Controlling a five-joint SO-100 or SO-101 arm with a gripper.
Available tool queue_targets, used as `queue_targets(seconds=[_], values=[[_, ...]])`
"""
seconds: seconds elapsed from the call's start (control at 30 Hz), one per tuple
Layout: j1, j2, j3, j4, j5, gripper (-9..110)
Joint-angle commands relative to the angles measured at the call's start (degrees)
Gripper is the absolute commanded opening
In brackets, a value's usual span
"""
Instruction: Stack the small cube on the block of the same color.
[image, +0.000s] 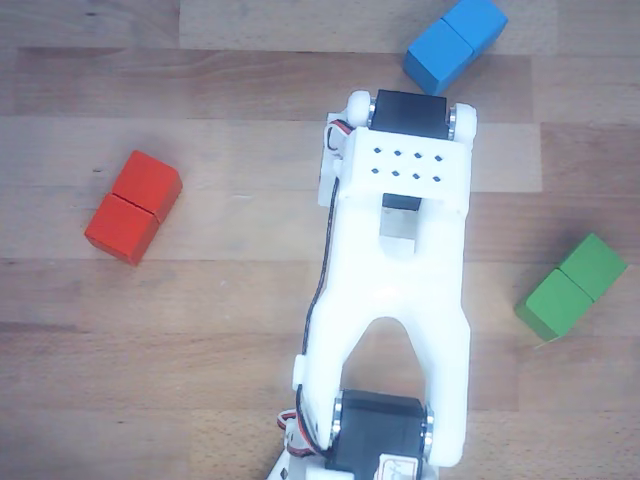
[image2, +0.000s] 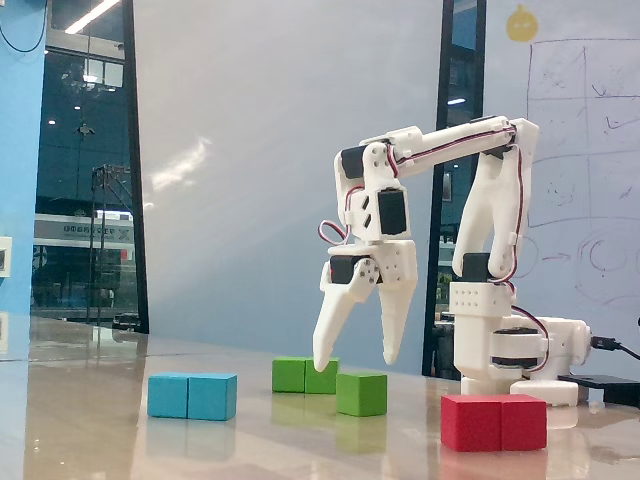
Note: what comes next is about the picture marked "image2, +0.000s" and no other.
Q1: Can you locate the yellow round sticker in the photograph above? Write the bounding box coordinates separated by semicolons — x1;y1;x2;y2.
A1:
505;3;540;42

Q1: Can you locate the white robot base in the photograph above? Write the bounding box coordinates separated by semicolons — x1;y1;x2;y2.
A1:
459;316;593;407

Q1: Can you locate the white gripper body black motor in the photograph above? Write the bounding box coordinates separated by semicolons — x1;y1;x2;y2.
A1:
327;238;419;296

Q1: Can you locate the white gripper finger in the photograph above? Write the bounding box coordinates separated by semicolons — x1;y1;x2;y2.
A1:
379;294;416;366
312;257;384;373

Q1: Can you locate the whiteboard with marker drawings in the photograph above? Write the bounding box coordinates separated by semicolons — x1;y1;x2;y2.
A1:
482;0;640;351

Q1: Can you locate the black window frame strip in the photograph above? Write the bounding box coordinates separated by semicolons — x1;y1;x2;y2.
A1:
421;0;487;379

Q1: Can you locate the flat black box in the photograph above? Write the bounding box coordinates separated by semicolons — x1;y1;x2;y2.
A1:
557;373;640;407

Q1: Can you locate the black USB cable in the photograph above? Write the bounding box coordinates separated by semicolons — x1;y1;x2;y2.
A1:
591;335;640;361

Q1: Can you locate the long red block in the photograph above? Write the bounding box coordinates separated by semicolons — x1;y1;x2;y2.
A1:
440;393;549;453

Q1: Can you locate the black door frame post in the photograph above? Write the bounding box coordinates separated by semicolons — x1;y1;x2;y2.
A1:
121;0;151;335

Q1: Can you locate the red black servo cable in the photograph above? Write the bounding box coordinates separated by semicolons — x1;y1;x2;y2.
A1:
508;303;551;374
392;125;517;170
318;187;366;247
499;127;534;296

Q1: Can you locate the long blue block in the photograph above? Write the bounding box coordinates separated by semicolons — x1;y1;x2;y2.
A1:
147;372;239;422

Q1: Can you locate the small green cube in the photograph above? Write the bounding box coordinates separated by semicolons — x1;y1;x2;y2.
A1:
335;372;389;418

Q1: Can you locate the ceiling light strip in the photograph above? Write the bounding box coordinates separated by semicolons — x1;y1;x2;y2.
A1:
63;0;124;35

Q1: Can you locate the white building sign band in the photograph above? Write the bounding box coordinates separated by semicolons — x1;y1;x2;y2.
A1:
33;212;134;247

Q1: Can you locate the long green block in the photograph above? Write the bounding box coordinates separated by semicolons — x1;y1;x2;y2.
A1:
271;356;341;395

